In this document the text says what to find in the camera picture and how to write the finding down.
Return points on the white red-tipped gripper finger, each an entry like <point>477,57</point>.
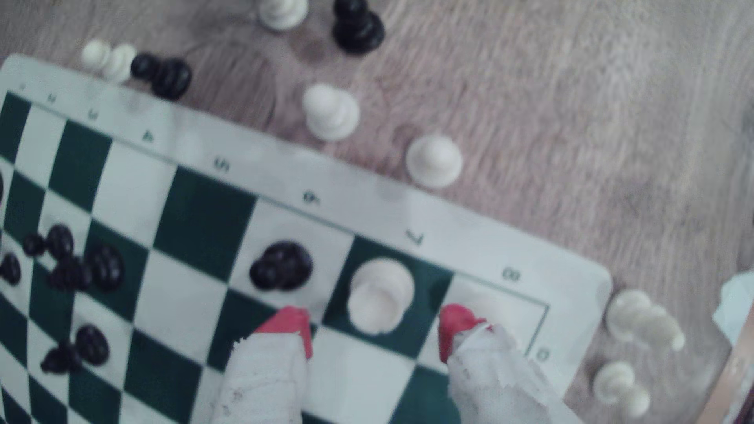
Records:
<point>495,383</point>
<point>265,383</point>

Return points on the white chess pawn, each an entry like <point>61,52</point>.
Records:
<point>331,112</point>
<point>618,386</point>
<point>434,160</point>
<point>112,60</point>
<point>283,12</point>

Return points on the black chess pawn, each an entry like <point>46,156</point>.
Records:
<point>59,241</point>
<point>286,265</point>
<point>168,78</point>
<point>9,268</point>
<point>358,28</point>

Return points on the white chess rook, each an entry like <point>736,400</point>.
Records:
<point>380,294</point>

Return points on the white chess bishop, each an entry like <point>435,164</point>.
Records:
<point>639,319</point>

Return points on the green white chess mat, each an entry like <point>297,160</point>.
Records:
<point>200,218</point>

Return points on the black chess bishop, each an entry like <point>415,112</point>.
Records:
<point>97,268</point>
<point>88,346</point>

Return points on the tan wooden strip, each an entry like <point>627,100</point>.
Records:
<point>730,383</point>

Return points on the white paper scrap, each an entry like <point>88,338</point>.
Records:
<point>736,306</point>

